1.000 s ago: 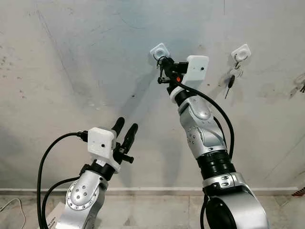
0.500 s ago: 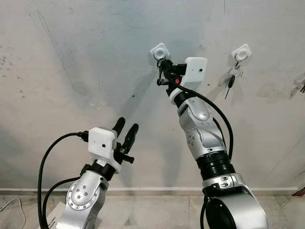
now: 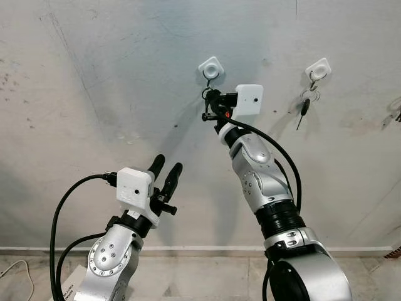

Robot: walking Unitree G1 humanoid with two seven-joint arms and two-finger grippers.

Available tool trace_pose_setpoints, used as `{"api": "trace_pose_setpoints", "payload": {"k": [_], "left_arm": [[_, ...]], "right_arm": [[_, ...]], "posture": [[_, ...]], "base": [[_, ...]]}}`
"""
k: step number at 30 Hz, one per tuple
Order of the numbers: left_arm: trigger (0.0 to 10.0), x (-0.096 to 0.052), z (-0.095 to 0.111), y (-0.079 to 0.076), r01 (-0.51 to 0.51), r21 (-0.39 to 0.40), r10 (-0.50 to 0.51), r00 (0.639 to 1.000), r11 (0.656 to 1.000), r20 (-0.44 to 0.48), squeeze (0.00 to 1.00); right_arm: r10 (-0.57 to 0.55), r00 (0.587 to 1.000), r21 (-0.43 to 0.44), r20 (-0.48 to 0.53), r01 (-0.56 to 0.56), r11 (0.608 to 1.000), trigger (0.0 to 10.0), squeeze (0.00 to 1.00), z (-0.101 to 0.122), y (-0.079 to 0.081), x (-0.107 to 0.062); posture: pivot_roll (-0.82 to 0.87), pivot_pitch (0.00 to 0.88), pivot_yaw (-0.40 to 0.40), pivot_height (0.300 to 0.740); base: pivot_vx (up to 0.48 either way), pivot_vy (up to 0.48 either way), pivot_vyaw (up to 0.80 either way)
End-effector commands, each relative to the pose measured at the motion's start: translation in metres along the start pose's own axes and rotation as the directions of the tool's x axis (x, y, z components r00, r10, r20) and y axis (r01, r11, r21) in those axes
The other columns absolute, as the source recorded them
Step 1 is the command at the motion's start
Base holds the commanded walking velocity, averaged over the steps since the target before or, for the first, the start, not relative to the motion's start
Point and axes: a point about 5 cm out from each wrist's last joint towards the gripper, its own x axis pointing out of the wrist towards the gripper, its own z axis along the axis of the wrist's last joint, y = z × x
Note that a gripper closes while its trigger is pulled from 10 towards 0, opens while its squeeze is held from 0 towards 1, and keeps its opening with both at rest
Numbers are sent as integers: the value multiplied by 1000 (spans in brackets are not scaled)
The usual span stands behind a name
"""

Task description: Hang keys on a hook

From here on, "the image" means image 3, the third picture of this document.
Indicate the black-headed key with rings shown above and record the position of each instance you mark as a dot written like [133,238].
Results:
[304,108]

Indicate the white printed box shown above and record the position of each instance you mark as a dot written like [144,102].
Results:
[67,285]

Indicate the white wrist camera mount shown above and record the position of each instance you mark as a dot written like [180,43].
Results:
[135,187]
[249,100]

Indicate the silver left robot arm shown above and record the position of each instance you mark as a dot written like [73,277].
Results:
[109,263]

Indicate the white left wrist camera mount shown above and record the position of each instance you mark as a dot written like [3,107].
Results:
[135,187]

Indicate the white wall hook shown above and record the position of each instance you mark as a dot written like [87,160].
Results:
[210,68]
[318,69]

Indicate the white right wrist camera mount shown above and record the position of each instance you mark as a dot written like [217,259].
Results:
[249,100]

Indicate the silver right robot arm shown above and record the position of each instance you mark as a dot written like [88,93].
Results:
[257,169]

